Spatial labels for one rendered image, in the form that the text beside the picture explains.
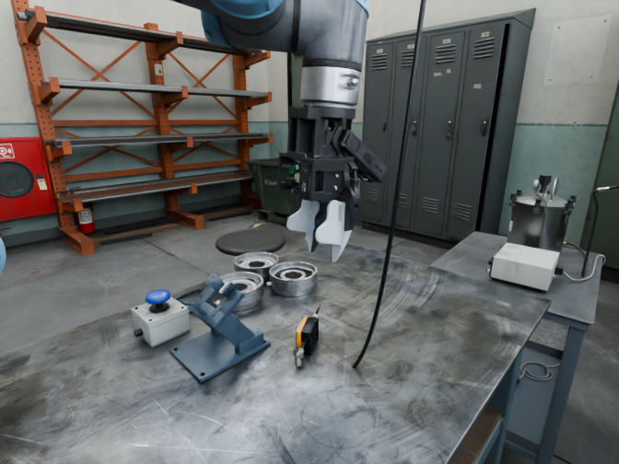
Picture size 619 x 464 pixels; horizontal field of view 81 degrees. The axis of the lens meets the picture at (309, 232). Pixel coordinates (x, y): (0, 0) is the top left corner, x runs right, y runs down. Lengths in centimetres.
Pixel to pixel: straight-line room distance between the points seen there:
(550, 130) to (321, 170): 331
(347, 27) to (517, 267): 92
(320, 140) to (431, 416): 38
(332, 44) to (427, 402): 46
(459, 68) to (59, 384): 324
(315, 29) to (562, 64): 333
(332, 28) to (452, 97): 296
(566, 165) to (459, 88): 109
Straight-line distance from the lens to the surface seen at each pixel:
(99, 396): 61
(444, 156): 342
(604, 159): 330
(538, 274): 122
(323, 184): 46
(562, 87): 370
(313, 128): 48
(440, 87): 346
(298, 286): 76
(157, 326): 66
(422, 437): 51
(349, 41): 47
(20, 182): 415
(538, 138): 370
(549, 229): 142
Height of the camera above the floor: 116
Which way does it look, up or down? 17 degrees down
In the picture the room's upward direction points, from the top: straight up
